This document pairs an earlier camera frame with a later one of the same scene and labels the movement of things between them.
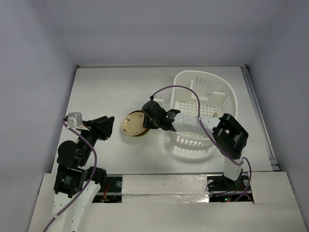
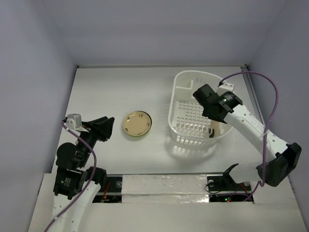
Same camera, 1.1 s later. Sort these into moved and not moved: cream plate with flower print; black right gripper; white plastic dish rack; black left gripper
Moved: black right gripper
Not moved: black left gripper; white plastic dish rack; cream plate with flower print
